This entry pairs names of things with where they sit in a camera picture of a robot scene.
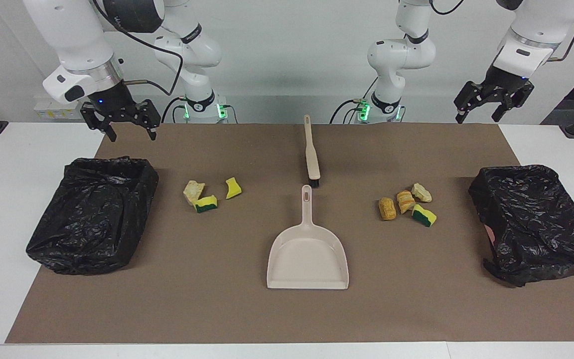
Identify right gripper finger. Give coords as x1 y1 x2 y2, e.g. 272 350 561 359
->
138 99 161 141
80 102 117 143

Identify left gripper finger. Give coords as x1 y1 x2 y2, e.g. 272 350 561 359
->
492 81 535 123
454 80 487 124

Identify yellow green sponge piece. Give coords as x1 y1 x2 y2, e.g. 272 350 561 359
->
193 194 219 214
411 203 437 227

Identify yellow sponge wedge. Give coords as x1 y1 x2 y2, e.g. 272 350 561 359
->
225 177 243 200

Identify brown bread roll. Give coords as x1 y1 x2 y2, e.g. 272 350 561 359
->
378 197 397 221

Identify beige brush black bristles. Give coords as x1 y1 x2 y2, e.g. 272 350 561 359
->
303 114 321 189

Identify beige plastic dustpan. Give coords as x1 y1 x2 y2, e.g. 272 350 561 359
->
266 184 350 290

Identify black trash bag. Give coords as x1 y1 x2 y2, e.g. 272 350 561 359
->
468 165 574 288
25 156 159 276

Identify brown table mat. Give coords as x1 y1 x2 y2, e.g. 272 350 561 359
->
5 123 574 345

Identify black base cable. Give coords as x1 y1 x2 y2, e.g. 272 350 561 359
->
161 96 188 124
330 99 367 124

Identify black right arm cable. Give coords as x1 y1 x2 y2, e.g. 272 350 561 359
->
90 0 185 96

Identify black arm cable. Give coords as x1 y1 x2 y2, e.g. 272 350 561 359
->
546 0 574 63
90 0 185 96

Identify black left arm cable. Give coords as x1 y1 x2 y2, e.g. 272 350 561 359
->
546 0 574 63

